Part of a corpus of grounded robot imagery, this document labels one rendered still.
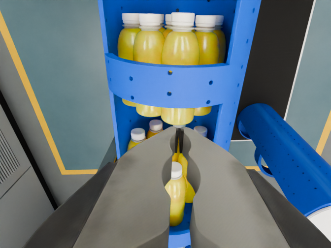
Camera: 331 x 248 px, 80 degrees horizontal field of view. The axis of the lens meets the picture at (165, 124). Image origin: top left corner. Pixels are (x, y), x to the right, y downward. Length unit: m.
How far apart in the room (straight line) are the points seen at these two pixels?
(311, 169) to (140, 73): 0.89
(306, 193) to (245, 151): 1.09
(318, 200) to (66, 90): 1.74
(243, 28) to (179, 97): 0.14
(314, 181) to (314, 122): 1.13
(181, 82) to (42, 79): 1.68
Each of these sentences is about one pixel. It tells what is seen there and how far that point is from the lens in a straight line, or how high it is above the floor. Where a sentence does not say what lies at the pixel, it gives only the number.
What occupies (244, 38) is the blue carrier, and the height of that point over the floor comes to 1.19.
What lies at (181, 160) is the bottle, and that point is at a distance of 0.53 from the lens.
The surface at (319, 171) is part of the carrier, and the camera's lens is 1.06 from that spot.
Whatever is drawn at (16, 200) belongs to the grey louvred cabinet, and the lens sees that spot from 2.28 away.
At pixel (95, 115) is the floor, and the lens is 1.85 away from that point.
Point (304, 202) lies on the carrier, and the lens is 0.98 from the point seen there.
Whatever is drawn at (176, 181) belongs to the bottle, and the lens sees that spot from 0.51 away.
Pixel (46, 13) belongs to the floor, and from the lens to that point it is 1.76.
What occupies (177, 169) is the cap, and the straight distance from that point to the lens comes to 0.49.
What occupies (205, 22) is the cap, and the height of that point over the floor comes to 1.11.
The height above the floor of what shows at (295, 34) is 0.15.
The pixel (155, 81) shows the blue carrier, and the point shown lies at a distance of 0.31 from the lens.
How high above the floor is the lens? 1.52
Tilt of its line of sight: 61 degrees down
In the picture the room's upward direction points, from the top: 175 degrees counter-clockwise
